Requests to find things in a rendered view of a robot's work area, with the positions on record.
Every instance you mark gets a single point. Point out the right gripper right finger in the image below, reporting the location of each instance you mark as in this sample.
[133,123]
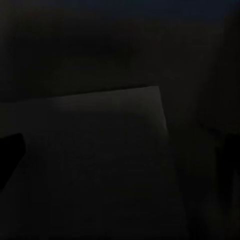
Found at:
[231,148]

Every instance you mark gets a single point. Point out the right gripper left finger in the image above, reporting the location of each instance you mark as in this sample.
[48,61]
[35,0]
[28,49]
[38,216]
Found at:
[12,149]

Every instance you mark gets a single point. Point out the desk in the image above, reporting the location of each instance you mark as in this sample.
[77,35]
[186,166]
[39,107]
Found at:
[190,49]

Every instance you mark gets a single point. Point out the notebook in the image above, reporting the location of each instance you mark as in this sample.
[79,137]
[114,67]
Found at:
[97,166]

